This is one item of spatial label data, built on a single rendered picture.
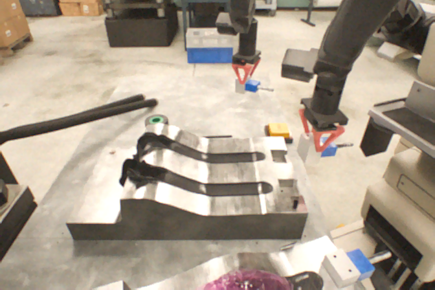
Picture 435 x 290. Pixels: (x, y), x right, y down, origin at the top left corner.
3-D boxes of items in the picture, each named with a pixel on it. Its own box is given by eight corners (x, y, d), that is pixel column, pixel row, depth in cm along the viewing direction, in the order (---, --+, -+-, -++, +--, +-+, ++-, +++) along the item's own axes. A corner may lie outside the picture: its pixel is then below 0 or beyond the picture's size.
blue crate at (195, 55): (231, 53, 400) (232, 37, 388) (233, 63, 366) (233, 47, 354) (189, 53, 400) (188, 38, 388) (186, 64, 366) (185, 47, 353)
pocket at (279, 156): (285, 160, 75) (287, 149, 73) (289, 173, 70) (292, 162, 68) (268, 160, 75) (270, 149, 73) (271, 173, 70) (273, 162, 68)
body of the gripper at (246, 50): (230, 61, 90) (231, 39, 86) (243, 53, 98) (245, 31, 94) (249, 65, 87) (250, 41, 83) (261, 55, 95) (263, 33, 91)
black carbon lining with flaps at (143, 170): (263, 156, 74) (267, 126, 68) (274, 204, 60) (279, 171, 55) (131, 156, 73) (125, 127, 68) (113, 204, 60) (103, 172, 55)
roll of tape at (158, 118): (144, 136, 93) (143, 127, 91) (146, 123, 100) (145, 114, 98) (169, 134, 94) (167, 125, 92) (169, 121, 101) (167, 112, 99)
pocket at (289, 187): (294, 189, 66) (297, 178, 64) (300, 208, 61) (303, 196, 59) (276, 189, 66) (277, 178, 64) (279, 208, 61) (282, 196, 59)
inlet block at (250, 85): (275, 94, 96) (276, 79, 94) (270, 100, 93) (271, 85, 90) (240, 87, 102) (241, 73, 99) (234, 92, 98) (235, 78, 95)
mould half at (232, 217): (279, 161, 82) (285, 123, 75) (301, 239, 61) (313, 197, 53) (109, 162, 82) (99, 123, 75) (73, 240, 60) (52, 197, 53)
